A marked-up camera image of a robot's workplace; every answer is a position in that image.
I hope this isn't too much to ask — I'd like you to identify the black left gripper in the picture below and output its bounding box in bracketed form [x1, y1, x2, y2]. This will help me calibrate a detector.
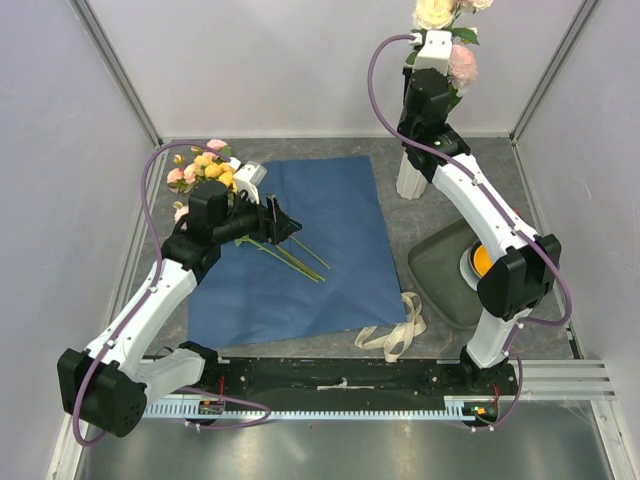
[214, 186, 302, 246]

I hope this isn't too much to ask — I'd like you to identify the white ribbed vase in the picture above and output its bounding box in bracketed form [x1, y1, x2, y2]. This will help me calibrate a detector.
[396, 153, 427, 200]

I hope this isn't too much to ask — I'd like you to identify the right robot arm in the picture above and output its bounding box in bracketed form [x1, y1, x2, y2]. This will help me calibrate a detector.
[397, 67, 561, 394]

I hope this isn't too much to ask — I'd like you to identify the dark green tray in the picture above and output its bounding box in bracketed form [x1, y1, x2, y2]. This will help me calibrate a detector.
[408, 219, 488, 331]

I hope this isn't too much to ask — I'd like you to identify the slotted cable duct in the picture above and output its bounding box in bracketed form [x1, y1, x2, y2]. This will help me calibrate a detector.
[143, 395, 498, 421]

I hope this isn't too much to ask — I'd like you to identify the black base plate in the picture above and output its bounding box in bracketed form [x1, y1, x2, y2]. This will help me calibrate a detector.
[162, 355, 501, 414]

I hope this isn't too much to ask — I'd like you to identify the cream white rose stem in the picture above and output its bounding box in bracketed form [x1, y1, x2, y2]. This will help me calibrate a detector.
[412, 0, 494, 62]

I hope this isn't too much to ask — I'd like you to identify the pink rose stem with bud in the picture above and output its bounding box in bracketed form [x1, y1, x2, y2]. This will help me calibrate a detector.
[448, 45, 478, 112]

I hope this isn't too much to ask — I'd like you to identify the orange bowl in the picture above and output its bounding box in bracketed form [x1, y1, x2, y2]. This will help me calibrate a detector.
[470, 242, 492, 278]

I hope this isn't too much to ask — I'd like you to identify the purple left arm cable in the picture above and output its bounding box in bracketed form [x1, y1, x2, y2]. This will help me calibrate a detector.
[72, 144, 273, 447]

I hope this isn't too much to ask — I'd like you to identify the blue wrapping paper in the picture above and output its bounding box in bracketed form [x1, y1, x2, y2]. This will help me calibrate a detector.
[187, 156, 405, 349]

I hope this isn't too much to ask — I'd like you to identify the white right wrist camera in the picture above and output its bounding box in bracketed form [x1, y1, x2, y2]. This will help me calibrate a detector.
[410, 30, 453, 76]

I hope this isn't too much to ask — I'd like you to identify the artificial flower bouquet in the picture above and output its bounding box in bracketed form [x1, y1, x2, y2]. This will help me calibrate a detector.
[162, 139, 325, 283]

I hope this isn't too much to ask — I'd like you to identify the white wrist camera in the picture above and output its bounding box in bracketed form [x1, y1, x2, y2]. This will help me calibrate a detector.
[410, 30, 453, 76]
[229, 157, 267, 205]

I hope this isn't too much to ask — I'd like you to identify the cream ribbon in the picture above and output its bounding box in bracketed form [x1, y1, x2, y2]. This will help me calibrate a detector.
[354, 292, 427, 363]

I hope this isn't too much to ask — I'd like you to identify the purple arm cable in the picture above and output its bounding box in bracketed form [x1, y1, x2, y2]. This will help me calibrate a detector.
[367, 33, 574, 432]
[72, 144, 273, 447]

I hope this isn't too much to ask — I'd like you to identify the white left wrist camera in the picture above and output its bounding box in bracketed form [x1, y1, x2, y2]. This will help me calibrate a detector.
[229, 157, 267, 205]

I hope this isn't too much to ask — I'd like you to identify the white plate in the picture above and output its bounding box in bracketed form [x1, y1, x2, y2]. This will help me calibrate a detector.
[459, 248, 481, 292]

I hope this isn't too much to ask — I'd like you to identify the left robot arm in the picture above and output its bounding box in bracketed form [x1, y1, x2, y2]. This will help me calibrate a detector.
[57, 181, 302, 446]

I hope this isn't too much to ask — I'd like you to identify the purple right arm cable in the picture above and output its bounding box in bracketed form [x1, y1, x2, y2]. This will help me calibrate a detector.
[367, 33, 574, 432]

